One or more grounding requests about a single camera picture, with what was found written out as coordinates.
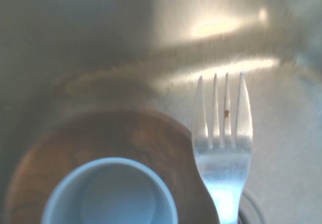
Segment silver metal fork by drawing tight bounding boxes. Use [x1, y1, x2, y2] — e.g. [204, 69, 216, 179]
[192, 71, 253, 224]

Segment stainless steel sink basin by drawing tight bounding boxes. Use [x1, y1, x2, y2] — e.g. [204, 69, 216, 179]
[0, 0, 322, 224]

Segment metal sink drain strainer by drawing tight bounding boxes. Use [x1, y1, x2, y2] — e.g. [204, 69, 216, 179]
[237, 187, 264, 224]

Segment brown wooden bowl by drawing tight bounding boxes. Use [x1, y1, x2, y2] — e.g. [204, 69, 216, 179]
[3, 109, 220, 224]

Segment light blue ceramic mug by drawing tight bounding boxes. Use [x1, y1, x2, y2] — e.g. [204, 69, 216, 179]
[40, 157, 179, 224]

